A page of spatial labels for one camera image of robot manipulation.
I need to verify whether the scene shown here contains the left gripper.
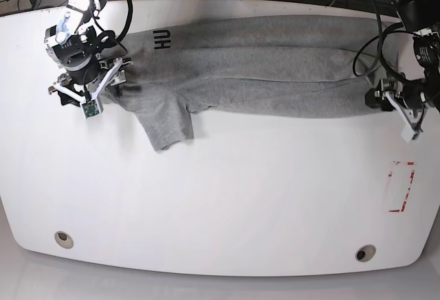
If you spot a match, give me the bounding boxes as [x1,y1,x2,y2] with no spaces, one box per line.
[364,78,439,131]

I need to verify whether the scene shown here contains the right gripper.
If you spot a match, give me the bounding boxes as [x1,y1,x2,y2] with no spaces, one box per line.
[45,25,131,107]

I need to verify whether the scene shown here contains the red tape marking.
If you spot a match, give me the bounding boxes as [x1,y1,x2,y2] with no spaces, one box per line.
[384,161,416,213]

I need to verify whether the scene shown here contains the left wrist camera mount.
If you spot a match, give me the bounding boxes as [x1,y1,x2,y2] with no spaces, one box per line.
[401,125,420,142]

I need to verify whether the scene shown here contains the left table grommet hole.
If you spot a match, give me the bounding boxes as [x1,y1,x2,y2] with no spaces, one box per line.
[54,231,74,249]

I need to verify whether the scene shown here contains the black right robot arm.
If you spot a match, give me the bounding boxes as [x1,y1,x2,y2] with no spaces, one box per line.
[44,0,133,118]

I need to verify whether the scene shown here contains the table grommet hole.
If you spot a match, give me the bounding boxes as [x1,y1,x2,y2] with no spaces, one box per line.
[54,231,74,249]
[355,244,376,262]

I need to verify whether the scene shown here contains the grey T-shirt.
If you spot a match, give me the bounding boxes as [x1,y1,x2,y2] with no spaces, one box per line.
[101,15,385,151]

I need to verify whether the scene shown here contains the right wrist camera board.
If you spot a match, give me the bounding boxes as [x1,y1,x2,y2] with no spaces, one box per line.
[80,98,103,119]

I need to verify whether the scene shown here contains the right table grommet hole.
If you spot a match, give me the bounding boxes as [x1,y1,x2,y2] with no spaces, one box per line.
[355,244,376,262]

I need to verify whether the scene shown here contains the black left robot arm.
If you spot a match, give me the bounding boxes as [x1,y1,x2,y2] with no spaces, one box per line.
[365,0,439,142]

